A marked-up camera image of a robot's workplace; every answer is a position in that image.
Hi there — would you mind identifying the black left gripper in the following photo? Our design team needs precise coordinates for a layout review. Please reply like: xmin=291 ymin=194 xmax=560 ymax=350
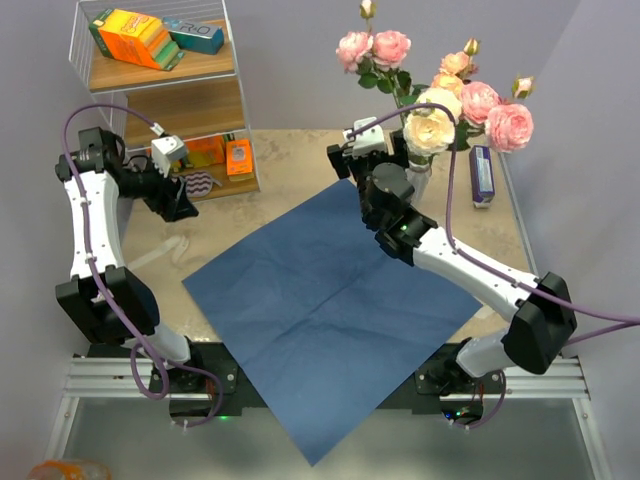
xmin=118 ymin=153 xmax=199 ymax=221

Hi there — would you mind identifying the pink white rose stem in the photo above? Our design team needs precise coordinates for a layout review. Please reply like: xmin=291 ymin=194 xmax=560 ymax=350
xmin=403 ymin=87 xmax=462 ymax=165

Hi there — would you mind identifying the peach rose stem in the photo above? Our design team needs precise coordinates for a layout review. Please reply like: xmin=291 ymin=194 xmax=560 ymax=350
xmin=431 ymin=37 xmax=481 ymax=98

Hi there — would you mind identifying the beige ribbon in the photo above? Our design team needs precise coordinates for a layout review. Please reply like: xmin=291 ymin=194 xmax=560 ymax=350
xmin=128 ymin=235 xmax=190 ymax=270

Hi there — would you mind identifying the blue wrapping paper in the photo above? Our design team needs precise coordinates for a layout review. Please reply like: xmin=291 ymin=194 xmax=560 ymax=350
xmin=184 ymin=180 xmax=480 ymax=464

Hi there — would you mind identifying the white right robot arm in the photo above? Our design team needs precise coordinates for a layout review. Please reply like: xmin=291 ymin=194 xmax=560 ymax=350
xmin=326 ymin=128 xmax=577 ymax=393

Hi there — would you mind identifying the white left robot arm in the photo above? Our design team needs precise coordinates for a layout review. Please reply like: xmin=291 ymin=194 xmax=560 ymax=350
xmin=55 ymin=127 xmax=207 ymax=392

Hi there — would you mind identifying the white ribbed ceramic vase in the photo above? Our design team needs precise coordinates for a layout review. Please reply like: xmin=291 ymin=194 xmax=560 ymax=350
xmin=406 ymin=154 xmax=433 ymax=206

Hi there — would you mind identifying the purple wavy striped cloth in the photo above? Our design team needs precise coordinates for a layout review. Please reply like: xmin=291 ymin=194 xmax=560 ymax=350
xmin=181 ymin=171 xmax=223 ymax=201

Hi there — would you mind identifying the orange box bottom middle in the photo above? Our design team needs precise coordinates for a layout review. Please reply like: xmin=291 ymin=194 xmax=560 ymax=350
xmin=185 ymin=135 xmax=226 ymax=168

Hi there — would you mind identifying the orange box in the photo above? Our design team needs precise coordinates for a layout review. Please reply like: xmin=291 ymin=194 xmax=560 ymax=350
xmin=226 ymin=139 xmax=254 ymax=182
xmin=185 ymin=135 xmax=226 ymax=168

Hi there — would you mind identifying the purple rectangular box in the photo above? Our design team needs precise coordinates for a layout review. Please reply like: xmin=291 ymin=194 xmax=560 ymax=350
xmin=469 ymin=145 xmax=496 ymax=208

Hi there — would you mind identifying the orange sponge pack top shelf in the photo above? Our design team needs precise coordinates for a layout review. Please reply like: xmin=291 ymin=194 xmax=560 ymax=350
xmin=88 ymin=8 xmax=184 ymax=71

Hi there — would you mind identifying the orange box bottom right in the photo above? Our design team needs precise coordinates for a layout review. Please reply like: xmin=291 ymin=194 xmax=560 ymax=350
xmin=226 ymin=139 xmax=254 ymax=182

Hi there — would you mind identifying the teal toothpaste box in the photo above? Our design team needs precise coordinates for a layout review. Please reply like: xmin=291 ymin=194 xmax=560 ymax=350
xmin=162 ymin=17 xmax=225 ymax=55

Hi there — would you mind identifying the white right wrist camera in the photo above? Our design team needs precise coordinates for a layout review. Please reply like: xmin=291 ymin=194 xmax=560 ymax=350
xmin=343 ymin=116 xmax=388 ymax=158

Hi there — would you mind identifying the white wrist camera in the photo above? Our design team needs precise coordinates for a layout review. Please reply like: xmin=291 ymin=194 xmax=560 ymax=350
xmin=151 ymin=135 xmax=188 ymax=178
xmin=343 ymin=116 xmax=388 ymax=158

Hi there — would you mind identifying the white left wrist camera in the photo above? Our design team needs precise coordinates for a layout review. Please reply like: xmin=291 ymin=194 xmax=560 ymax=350
xmin=151 ymin=135 xmax=188 ymax=178

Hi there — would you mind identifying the white wire wooden shelf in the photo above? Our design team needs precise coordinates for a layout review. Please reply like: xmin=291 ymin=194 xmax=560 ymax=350
xmin=68 ymin=0 xmax=262 ymax=201

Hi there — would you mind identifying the aluminium frame rail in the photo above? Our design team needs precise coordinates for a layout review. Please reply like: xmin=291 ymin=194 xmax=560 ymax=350
xmin=47 ymin=132 xmax=614 ymax=480

